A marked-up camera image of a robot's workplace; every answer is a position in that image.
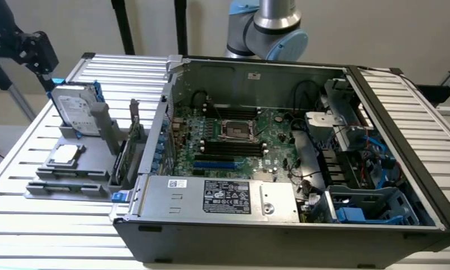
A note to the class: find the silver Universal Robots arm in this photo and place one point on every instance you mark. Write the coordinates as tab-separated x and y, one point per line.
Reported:
277	17

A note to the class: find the green graphics card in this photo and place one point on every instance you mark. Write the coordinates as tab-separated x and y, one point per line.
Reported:
136	123

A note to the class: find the RAM stick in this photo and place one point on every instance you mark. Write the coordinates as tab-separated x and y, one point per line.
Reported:
118	163

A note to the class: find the black open PC case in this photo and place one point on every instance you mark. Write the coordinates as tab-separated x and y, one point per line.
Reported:
248	242

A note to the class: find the black expansion slot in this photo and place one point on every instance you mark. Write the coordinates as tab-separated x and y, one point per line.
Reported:
213	158

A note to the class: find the grey air shroud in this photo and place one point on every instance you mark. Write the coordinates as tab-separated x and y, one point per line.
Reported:
308	157

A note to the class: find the black box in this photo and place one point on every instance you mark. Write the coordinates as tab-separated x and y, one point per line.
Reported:
434	94

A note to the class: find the silver power supply unit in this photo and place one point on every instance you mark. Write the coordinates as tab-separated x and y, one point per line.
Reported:
209	202

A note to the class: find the silver CPU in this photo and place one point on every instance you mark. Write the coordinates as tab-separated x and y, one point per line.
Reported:
66	153

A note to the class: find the blue expansion slot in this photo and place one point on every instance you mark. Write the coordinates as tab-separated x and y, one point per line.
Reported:
214	164

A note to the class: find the CPU socket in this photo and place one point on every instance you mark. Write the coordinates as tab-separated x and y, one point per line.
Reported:
237	130

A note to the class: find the black RAM slot bank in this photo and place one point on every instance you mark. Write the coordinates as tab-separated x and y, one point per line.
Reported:
234	147
234	112

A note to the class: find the blue plastic disk bay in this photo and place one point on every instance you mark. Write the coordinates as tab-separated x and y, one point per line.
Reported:
374	205

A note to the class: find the coin cell battery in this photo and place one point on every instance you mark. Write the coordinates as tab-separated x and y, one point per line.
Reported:
278	118

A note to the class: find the silver hard disk blue bracket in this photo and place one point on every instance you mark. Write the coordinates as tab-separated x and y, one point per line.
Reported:
76	109

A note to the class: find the silver chipset heatsink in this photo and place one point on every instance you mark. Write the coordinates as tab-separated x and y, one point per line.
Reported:
265	177

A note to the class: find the green motherboard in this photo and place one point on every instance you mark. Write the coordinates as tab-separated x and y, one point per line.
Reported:
276	149

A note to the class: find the blue case latch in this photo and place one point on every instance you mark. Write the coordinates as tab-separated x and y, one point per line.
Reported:
120	197

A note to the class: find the white sticker label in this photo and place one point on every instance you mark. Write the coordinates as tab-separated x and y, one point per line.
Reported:
253	75

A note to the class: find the black vertical pole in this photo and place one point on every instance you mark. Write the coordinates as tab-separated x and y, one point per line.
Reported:
181	28
124	28

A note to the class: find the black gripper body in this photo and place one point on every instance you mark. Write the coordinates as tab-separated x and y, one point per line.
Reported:
1	45

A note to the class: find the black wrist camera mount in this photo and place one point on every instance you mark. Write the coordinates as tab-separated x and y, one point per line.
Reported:
41	53

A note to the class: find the black fan assembly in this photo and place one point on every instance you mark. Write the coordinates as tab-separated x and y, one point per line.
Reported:
341	168

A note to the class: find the metal drive cage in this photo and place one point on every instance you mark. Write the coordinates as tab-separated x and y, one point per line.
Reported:
340	112

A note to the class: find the grey parts rack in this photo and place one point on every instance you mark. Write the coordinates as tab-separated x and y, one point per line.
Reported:
93	168

